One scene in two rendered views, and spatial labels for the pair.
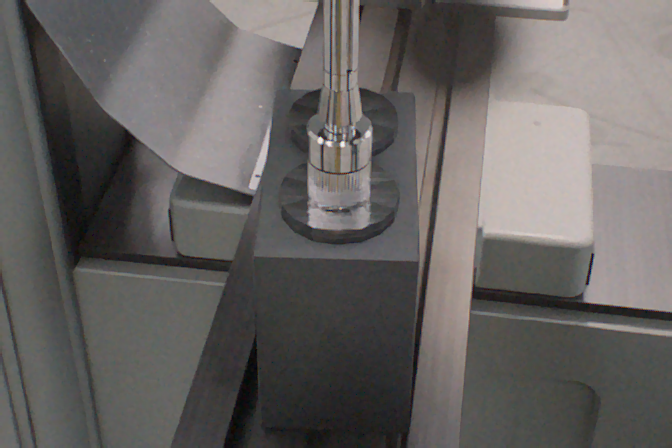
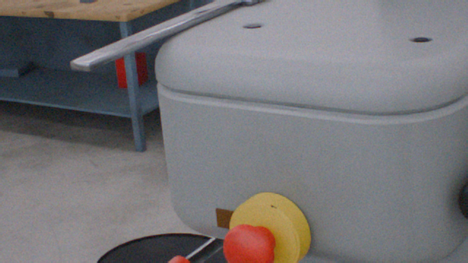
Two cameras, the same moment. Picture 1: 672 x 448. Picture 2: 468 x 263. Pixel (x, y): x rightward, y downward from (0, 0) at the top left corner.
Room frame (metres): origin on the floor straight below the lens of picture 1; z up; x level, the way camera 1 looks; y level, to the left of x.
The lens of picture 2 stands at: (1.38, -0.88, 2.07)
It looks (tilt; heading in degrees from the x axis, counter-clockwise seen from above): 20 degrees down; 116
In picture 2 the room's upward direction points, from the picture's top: 6 degrees counter-clockwise
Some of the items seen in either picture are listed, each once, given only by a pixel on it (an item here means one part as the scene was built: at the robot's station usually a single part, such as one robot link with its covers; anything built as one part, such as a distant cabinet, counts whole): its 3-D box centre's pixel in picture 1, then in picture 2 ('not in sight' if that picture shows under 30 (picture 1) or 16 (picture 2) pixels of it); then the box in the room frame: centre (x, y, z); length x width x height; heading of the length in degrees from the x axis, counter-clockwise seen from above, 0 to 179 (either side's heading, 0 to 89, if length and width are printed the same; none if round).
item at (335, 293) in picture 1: (340, 248); not in sight; (0.72, -0.01, 1.09); 0.22 x 0.12 x 0.20; 178
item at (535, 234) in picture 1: (387, 170); not in sight; (1.15, -0.07, 0.85); 0.50 x 0.35 x 0.12; 81
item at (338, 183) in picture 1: (339, 164); not in sight; (0.67, -0.01, 1.21); 0.05 x 0.05 x 0.05
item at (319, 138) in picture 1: (339, 130); not in sight; (0.67, -0.01, 1.24); 0.05 x 0.05 x 0.01
